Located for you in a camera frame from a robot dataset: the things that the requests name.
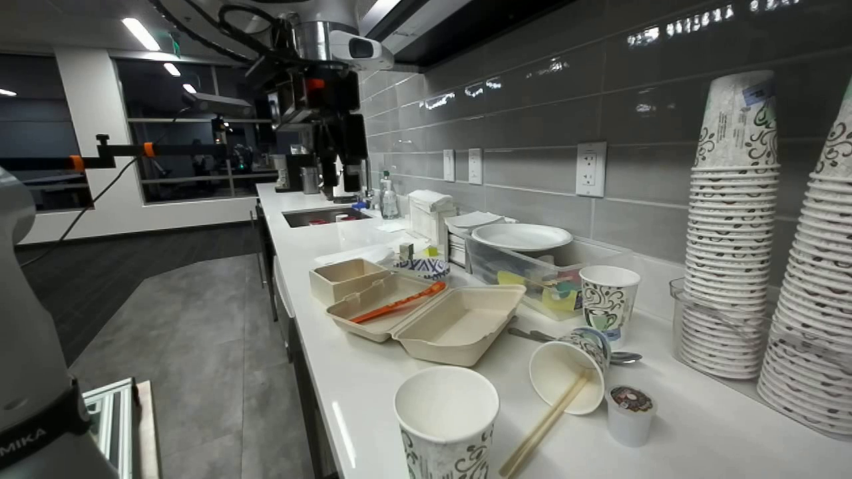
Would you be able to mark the small beige fibre box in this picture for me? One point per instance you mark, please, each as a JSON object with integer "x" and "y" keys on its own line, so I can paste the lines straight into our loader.
{"x": 346, "y": 276}

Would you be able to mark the ceiling light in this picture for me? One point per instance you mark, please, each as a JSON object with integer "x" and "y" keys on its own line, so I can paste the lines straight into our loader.
{"x": 140, "y": 34}

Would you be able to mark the metal spoon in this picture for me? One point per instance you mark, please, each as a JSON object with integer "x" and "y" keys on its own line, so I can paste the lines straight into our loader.
{"x": 626, "y": 358}

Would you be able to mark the stack of paper cups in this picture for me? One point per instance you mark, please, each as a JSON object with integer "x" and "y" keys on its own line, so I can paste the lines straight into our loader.
{"x": 822, "y": 313}
{"x": 732, "y": 253}

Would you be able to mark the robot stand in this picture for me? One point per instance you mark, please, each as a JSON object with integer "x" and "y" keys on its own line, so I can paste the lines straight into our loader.
{"x": 110, "y": 426}

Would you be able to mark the wooden chopstick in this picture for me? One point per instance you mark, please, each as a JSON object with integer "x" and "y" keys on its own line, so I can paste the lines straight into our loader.
{"x": 542, "y": 426}
{"x": 550, "y": 431}

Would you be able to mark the paper cup with swirl print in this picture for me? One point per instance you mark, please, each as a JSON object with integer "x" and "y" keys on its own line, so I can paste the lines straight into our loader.
{"x": 566, "y": 369}
{"x": 446, "y": 419}
{"x": 609, "y": 303}

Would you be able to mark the stack of white plates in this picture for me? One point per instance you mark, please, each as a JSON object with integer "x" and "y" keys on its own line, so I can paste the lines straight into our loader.
{"x": 520, "y": 236}

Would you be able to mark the clear soap bottle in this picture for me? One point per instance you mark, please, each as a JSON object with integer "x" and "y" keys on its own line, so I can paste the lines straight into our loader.
{"x": 389, "y": 199}

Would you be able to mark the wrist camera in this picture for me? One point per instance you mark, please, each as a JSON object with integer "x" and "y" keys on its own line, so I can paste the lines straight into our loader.
{"x": 283, "y": 103}

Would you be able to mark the camera on mount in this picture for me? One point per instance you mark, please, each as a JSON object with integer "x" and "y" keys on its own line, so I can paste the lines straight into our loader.
{"x": 216, "y": 104}

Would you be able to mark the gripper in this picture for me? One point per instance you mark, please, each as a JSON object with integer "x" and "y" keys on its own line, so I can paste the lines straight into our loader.
{"x": 336, "y": 100}

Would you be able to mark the white wall socket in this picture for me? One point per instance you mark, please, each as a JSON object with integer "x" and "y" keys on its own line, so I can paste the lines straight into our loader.
{"x": 475, "y": 166}
{"x": 449, "y": 165}
{"x": 591, "y": 169}

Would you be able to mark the beige clamshell takeout container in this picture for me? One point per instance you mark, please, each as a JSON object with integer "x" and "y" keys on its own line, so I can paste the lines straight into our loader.
{"x": 459, "y": 326}

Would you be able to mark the white napkin dispenser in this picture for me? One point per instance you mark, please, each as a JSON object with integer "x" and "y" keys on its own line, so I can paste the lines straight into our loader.
{"x": 426, "y": 213}

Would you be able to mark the white coffee pod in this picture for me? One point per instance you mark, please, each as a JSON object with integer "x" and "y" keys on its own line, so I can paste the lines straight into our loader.
{"x": 630, "y": 416}

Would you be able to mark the orange plastic utensil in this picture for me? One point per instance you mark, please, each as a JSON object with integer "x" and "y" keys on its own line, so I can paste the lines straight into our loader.
{"x": 399, "y": 303}

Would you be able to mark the window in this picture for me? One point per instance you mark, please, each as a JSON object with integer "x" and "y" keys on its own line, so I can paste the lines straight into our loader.
{"x": 40, "y": 133}
{"x": 180, "y": 179}

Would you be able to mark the clear plastic bin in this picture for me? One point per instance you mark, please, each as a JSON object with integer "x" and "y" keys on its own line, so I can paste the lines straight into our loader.
{"x": 506, "y": 269}

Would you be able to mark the sink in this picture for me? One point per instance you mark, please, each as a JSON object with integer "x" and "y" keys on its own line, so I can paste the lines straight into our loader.
{"x": 323, "y": 216}

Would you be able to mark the heap of colourful packets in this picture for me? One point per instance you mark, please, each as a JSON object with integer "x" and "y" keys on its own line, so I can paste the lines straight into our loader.
{"x": 556, "y": 296}

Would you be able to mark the coffee machine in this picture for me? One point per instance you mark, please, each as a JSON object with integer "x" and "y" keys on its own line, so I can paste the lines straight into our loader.
{"x": 293, "y": 171}

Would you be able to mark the small green packet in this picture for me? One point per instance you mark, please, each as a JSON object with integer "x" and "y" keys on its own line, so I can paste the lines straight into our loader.
{"x": 406, "y": 251}

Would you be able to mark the overhead cabinet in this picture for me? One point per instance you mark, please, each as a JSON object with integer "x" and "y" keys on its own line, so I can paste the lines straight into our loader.
{"x": 466, "y": 26}

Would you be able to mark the blue patterned paper bowl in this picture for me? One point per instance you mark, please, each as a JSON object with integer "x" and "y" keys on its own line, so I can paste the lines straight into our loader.
{"x": 423, "y": 268}

